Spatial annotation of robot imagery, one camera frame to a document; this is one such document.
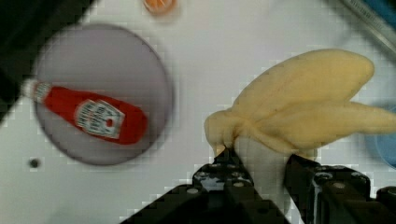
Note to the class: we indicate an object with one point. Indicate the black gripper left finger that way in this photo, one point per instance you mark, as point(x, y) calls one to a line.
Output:
point(226, 175)

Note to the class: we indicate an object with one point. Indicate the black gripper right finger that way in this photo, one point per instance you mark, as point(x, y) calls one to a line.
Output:
point(336, 194)

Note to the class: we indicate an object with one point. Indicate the yellow plush peeled banana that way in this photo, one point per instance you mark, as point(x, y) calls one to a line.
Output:
point(302, 104)

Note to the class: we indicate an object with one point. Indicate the blue plastic cup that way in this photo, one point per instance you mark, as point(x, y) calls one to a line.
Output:
point(382, 147)

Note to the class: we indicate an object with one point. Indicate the red plush ketchup bottle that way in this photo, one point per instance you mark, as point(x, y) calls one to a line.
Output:
point(94, 114)

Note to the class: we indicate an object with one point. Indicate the grey round plate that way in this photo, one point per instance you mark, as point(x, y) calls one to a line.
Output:
point(114, 62)

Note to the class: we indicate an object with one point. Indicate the orange slice toy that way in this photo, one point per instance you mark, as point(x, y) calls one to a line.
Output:
point(159, 6)

